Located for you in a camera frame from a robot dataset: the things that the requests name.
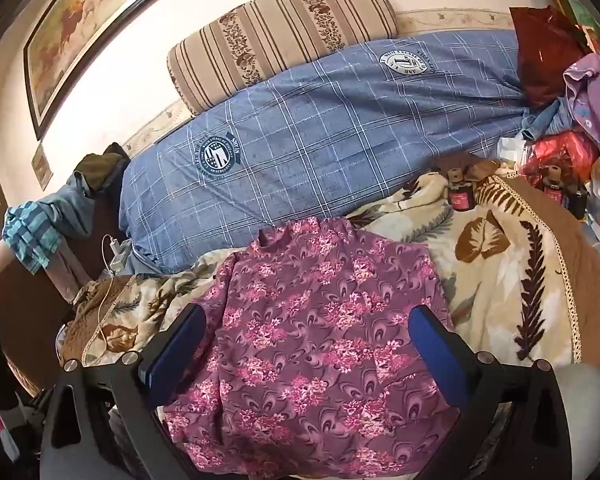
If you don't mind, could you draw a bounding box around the bright red plastic bag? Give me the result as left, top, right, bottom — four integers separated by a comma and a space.
522, 130, 600, 186

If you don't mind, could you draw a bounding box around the striped floral cushion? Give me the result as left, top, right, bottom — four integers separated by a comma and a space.
167, 0, 398, 116

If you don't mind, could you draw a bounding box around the blue denim cloth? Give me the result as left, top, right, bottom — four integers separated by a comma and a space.
520, 97, 576, 141

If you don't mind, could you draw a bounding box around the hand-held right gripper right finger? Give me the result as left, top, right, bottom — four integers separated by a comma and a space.
407, 305, 573, 480

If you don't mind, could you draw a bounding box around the dark bottle with red label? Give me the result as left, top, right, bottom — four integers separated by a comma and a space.
542, 165, 568, 206
447, 165, 476, 211

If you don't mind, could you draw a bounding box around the olive green cloth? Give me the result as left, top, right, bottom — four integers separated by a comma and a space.
75, 142, 131, 193

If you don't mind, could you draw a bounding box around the beige leaf print blanket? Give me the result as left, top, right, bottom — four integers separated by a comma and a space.
60, 167, 581, 480

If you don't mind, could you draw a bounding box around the white power strip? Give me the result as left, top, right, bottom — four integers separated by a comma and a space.
107, 242, 133, 273

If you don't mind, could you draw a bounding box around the brown quilted bedspread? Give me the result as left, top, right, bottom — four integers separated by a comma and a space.
60, 175, 600, 366

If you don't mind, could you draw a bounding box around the small wall picture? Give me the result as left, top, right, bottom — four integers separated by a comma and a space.
30, 142, 53, 191

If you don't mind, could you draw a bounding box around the pinkish grey cloth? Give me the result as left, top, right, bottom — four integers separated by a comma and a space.
55, 245, 88, 306

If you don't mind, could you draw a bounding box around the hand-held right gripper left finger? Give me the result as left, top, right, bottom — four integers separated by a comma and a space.
40, 304, 208, 480

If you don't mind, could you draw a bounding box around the grey-blue cloth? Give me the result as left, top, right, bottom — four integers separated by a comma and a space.
35, 172, 98, 241

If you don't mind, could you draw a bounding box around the brown wooden headboard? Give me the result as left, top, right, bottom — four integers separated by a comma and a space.
0, 145, 131, 391

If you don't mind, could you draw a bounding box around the blue plaid quilt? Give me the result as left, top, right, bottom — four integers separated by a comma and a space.
120, 30, 536, 273

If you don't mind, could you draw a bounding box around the teal striped cloth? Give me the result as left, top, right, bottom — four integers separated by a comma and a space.
2, 200, 61, 273

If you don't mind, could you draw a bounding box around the lilac floral cloth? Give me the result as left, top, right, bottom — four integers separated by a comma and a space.
564, 52, 600, 151

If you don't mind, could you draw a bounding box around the dark red plastic bag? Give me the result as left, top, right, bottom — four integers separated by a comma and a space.
509, 6, 588, 108

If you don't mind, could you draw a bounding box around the purple floral shirt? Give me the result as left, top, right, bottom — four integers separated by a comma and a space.
162, 217, 463, 480

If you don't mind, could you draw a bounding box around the framed wall painting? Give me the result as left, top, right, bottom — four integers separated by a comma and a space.
22, 0, 181, 141

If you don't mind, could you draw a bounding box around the white charging cable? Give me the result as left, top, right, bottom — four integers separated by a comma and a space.
82, 235, 118, 363

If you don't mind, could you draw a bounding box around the white paper packet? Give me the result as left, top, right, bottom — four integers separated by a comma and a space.
497, 137, 531, 166

